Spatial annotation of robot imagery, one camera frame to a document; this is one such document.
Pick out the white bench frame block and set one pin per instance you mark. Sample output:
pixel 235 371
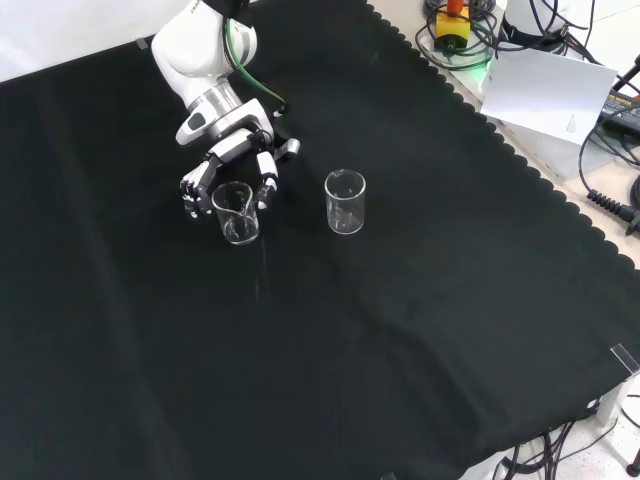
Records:
pixel 612 405

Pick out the black power adapter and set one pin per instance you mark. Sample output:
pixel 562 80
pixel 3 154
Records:
pixel 620 105

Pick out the black bench cloth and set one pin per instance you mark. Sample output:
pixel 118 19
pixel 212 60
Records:
pixel 350 325

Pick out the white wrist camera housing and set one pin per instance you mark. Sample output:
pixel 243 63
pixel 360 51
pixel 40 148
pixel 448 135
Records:
pixel 252 112

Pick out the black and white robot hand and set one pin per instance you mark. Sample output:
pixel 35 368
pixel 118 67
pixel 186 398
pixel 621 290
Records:
pixel 230 147

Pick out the black tripod foot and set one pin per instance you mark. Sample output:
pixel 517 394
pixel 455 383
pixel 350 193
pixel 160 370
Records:
pixel 634 467

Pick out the clear glass beaker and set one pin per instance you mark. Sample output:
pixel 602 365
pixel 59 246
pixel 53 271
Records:
pixel 240 237
pixel 345 227

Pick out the yellow stop button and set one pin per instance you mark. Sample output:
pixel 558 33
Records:
pixel 452 27

